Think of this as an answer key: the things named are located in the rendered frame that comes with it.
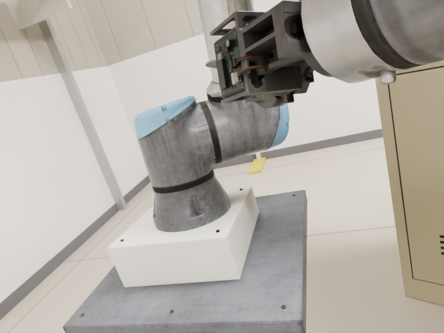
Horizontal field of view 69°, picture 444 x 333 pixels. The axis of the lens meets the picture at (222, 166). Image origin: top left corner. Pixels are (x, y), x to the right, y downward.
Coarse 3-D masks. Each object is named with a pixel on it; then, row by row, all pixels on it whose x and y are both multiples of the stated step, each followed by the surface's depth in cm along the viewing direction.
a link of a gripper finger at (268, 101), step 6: (264, 96) 36; (270, 96) 35; (276, 96) 35; (282, 96) 35; (288, 96) 34; (258, 102) 39; (264, 102) 37; (270, 102) 36; (276, 102) 35; (282, 102) 35; (288, 102) 34
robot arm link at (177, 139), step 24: (192, 96) 72; (144, 120) 68; (168, 120) 67; (192, 120) 69; (144, 144) 70; (168, 144) 68; (192, 144) 69; (216, 144) 70; (168, 168) 70; (192, 168) 71
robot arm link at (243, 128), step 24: (216, 0) 61; (240, 0) 61; (216, 24) 63; (216, 72) 69; (216, 120) 70; (240, 120) 70; (264, 120) 71; (288, 120) 73; (240, 144) 72; (264, 144) 74
